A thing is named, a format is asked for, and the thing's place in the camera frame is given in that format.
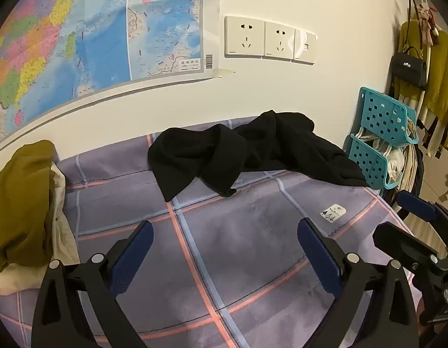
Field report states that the black coat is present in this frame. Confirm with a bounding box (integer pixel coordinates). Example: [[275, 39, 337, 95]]
[[148, 109, 373, 202]]

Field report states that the cream striped hanging garment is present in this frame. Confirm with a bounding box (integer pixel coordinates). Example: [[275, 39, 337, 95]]
[[414, 90, 448, 158]]

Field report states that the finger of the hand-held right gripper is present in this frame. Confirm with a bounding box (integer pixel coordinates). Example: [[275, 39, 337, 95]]
[[373, 222, 448, 280], [395, 189, 448, 234]]

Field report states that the small plush toy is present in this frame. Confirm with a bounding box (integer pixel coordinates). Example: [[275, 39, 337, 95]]
[[416, 3, 441, 44]]

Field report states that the white wall switch plate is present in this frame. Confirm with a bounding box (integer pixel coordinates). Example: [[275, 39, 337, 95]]
[[292, 29, 318, 65]]

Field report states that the black handbag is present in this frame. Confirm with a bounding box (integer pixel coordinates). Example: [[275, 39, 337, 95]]
[[389, 46, 427, 90]]

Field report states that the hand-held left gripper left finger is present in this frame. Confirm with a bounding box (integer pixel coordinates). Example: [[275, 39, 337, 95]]
[[31, 220, 154, 348]]

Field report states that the white wall socket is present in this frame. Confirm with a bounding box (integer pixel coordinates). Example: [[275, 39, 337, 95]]
[[224, 15, 265, 59], [263, 21, 296, 61]]

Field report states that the brown bag strap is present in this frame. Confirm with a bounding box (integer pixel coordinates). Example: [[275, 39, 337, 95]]
[[406, 0, 426, 59]]

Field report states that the white clothes rack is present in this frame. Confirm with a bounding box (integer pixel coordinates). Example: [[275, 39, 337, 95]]
[[409, 0, 440, 124]]

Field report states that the white printed card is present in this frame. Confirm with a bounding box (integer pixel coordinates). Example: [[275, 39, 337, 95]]
[[320, 205, 347, 223]]

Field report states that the cream folded garment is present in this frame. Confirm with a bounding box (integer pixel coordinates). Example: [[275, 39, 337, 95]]
[[0, 163, 80, 295]]

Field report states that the purple plaid bedsheet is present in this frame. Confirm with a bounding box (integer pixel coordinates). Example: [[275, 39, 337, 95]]
[[0, 116, 422, 348]]

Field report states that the olive folded garment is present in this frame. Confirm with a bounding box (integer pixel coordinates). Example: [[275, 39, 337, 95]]
[[0, 140, 59, 274]]

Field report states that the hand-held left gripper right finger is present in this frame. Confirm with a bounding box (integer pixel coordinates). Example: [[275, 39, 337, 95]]
[[297, 217, 420, 348]]

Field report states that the colourful wall map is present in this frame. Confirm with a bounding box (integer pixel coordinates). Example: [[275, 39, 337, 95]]
[[0, 0, 236, 158]]

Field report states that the olive hanging cardigan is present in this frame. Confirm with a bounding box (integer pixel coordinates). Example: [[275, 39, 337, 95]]
[[396, 20, 448, 124]]

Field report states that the teal plastic basket rack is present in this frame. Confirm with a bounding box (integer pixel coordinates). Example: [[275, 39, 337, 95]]
[[360, 116, 425, 191]]

